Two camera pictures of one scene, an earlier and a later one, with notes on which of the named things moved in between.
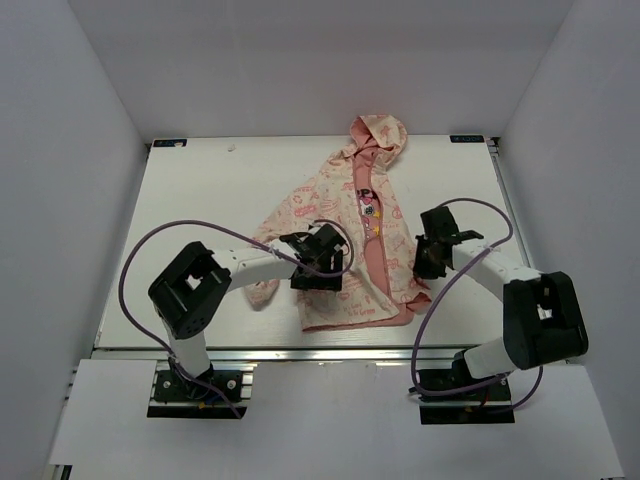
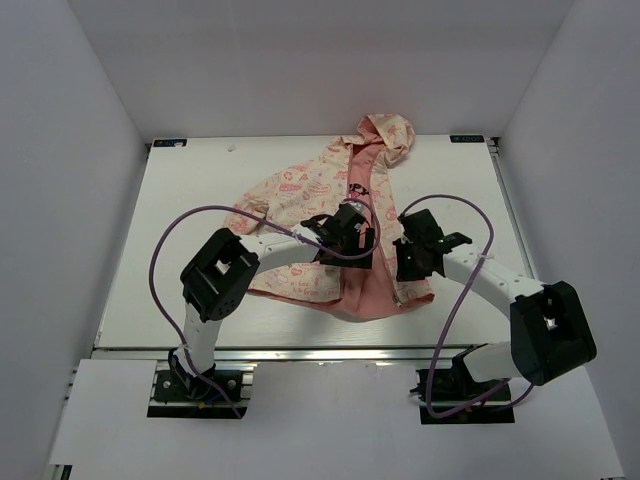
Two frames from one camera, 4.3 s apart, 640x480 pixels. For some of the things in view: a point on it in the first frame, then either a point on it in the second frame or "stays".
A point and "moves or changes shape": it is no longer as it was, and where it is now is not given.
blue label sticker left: x=169 y=142 stays
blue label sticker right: x=467 y=138 stays
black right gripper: x=420 y=269 to x=404 y=273
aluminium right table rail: x=494 y=146 stays
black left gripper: x=302 y=282 to x=358 y=262
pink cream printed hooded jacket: x=380 y=285 moves or changes shape
